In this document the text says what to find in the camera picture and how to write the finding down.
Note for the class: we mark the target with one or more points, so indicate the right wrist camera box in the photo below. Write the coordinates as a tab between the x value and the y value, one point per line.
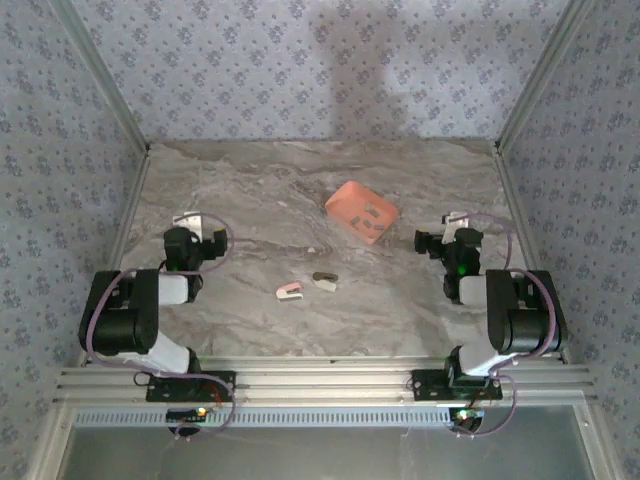
454	220

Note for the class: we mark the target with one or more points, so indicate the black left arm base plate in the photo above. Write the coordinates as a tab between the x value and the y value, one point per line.
170	390

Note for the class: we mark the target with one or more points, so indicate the pink mini stapler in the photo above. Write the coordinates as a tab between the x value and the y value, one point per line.
290	291

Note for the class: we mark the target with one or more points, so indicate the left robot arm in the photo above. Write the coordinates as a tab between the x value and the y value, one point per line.
120	320

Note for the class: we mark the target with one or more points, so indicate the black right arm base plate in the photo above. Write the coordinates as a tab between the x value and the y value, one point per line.
430	387

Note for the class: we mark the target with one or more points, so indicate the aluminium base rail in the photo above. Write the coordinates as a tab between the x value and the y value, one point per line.
320	380

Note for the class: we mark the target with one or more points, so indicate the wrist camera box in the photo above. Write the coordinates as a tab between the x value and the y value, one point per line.
189	220
454	220

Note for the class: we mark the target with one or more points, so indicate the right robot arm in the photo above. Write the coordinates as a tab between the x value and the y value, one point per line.
525	325

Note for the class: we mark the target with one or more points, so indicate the small circuit board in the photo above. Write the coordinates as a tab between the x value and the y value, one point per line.
467	414
185	414

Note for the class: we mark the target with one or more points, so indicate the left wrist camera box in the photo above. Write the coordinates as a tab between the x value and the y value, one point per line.
189	220

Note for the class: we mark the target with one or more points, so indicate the pink plastic tray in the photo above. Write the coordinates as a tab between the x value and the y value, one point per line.
345	200

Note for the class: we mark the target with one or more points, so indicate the white tape roll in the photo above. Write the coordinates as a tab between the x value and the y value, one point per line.
327	285

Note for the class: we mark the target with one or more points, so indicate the aluminium table side rail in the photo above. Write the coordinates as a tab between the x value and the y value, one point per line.
132	200
516	200

